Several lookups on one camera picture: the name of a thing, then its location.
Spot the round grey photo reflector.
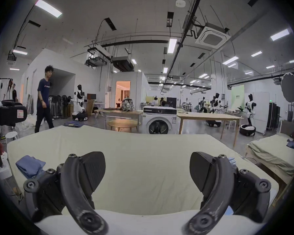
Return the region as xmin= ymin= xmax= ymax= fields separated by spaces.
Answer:
xmin=281 ymin=72 xmax=294 ymax=103

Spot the round wooden coffee table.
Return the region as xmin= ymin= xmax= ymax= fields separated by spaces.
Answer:
xmin=107 ymin=120 xmax=141 ymax=133

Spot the wooden table with backpack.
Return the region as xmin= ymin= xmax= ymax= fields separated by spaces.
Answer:
xmin=98 ymin=98 xmax=143 ymax=132

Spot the group of people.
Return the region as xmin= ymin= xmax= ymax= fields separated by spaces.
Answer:
xmin=151 ymin=96 xmax=167 ymax=107

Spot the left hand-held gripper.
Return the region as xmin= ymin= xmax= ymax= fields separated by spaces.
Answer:
xmin=0 ymin=74 xmax=28 ymax=179

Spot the row of standing fans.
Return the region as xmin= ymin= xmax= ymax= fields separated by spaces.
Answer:
xmin=49 ymin=94 xmax=73 ymax=119

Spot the long wooden table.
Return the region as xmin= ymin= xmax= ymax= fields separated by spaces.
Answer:
xmin=177 ymin=113 xmax=244 ymax=149

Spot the bed with beige sheet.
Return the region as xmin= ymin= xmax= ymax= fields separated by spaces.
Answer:
xmin=6 ymin=125 xmax=280 ymax=220

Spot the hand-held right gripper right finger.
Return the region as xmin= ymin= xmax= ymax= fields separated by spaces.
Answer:
xmin=182 ymin=151 xmax=272 ymax=235

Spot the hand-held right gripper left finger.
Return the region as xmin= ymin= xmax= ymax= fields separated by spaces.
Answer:
xmin=23 ymin=151 xmax=109 ymax=235

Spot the white humanoid robot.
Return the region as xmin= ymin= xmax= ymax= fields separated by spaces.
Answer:
xmin=205 ymin=93 xmax=222 ymax=127
xmin=72 ymin=84 xmax=89 ymax=121
xmin=239 ymin=93 xmax=257 ymax=137

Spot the black cabinet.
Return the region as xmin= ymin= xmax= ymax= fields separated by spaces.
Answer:
xmin=267 ymin=102 xmax=282 ymax=132

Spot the bed with pale green sheet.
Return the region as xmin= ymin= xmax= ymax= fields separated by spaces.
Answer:
xmin=246 ymin=133 xmax=294 ymax=206

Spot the white washing machine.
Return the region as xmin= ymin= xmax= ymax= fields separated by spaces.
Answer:
xmin=142 ymin=105 xmax=178 ymax=134

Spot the white round stool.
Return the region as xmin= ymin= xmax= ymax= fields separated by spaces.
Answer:
xmin=5 ymin=131 xmax=19 ymax=144

